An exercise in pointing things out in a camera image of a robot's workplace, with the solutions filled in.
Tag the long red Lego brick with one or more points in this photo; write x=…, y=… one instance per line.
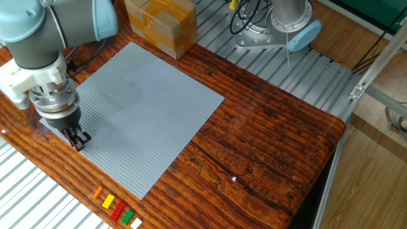
x=117, y=211

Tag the grey Lego baseplate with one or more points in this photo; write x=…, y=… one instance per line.
x=143, y=121

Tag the taped cardboard box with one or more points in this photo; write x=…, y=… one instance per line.
x=162, y=25

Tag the thin orange Lego brick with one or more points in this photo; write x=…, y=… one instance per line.
x=97, y=192

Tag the aluminium frame beam with bracket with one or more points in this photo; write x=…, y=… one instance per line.
x=381, y=60

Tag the yellow Lego brick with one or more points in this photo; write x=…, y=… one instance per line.
x=108, y=201

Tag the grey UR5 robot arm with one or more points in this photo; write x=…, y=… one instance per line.
x=47, y=35

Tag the wide white Lego brick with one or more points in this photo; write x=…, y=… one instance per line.
x=136, y=223

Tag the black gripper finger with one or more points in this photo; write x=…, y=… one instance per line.
x=72, y=140
x=83, y=136

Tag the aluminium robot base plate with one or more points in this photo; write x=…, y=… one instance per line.
x=254, y=41

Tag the green Lego brick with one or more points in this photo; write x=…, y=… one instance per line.
x=128, y=217

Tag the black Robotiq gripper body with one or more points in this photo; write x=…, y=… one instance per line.
x=66, y=121

